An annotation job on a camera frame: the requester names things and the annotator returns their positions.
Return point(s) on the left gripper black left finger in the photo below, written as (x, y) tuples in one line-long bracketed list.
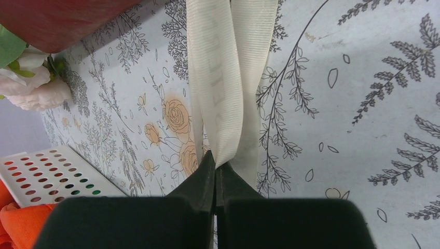
[(181, 219)]

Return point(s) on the cream printed ribbon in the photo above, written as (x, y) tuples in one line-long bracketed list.
[(228, 46)]

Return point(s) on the orange folded cloth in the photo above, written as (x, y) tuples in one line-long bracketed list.
[(20, 227)]

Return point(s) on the floral patterned table mat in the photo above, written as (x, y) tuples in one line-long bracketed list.
[(348, 103)]

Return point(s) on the dark red wrapping paper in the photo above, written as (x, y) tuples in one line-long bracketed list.
[(52, 26)]

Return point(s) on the white plastic basket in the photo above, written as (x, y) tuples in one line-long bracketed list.
[(49, 176)]

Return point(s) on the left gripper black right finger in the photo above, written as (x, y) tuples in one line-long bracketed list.
[(245, 219)]

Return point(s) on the pink fake flower bunch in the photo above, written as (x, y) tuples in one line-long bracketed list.
[(30, 78)]

